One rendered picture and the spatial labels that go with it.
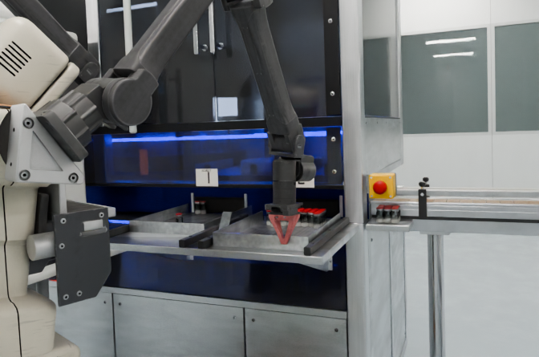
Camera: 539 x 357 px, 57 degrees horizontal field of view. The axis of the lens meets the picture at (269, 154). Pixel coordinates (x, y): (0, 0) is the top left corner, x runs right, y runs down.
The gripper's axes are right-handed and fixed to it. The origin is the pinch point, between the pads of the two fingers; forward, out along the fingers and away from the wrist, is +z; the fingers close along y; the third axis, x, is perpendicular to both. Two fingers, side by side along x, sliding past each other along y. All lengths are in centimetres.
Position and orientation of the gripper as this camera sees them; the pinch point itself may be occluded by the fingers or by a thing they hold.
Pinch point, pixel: (284, 241)
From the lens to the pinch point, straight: 124.1
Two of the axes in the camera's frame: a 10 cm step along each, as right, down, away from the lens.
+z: 0.0, 10.0, -0.3
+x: -9.2, 0.1, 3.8
